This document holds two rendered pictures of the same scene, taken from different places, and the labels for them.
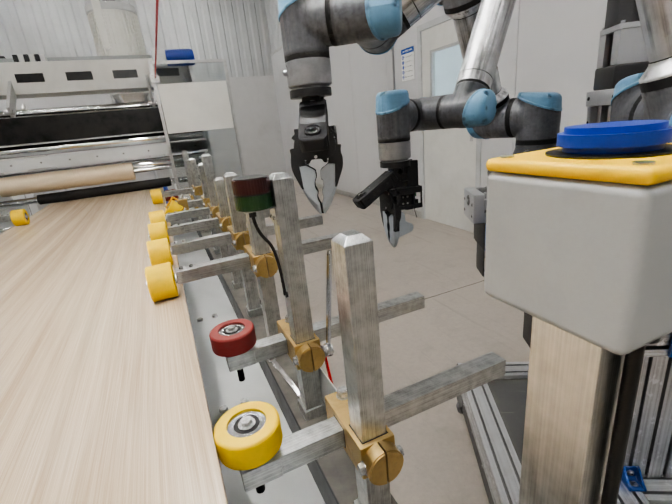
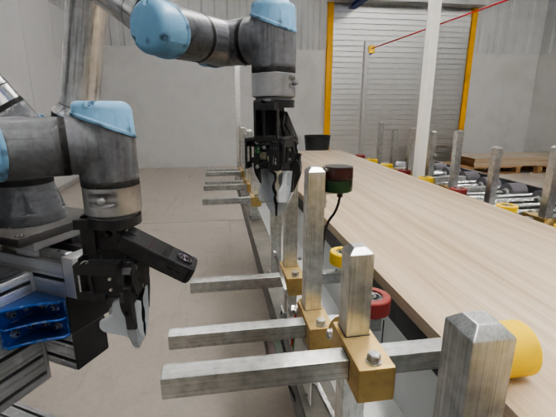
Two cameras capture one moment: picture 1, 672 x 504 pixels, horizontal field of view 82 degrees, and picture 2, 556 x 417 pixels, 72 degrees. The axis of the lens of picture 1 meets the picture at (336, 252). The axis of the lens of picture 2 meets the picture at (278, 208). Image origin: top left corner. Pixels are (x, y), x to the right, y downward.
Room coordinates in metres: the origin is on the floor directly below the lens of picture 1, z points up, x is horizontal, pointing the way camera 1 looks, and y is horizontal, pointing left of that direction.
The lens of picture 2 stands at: (1.38, 0.19, 1.29)
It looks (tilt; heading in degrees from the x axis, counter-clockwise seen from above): 15 degrees down; 194
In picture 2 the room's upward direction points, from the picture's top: straight up
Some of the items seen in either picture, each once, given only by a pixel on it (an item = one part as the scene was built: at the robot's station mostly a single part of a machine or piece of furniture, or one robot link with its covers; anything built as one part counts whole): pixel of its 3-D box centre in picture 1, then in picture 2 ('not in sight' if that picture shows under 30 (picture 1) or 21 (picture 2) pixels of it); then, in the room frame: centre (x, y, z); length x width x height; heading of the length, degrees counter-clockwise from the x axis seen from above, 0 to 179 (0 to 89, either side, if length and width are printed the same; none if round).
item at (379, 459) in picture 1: (361, 432); (291, 275); (0.42, -0.01, 0.84); 0.13 x 0.06 x 0.05; 23
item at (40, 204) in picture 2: not in sight; (27, 197); (0.69, -0.57, 1.09); 0.15 x 0.15 x 0.10
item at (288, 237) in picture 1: (298, 306); (312, 278); (0.63, 0.08, 0.93); 0.03 x 0.03 x 0.48; 23
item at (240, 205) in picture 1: (253, 200); (337, 184); (0.61, 0.12, 1.14); 0.06 x 0.06 x 0.02
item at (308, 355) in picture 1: (298, 343); (314, 321); (0.65, 0.09, 0.85); 0.13 x 0.06 x 0.05; 23
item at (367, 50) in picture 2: not in sight; (366, 109); (-2.16, 0.11, 1.25); 0.09 x 0.08 x 1.10; 23
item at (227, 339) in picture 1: (236, 353); (369, 317); (0.62, 0.20, 0.85); 0.08 x 0.08 x 0.11
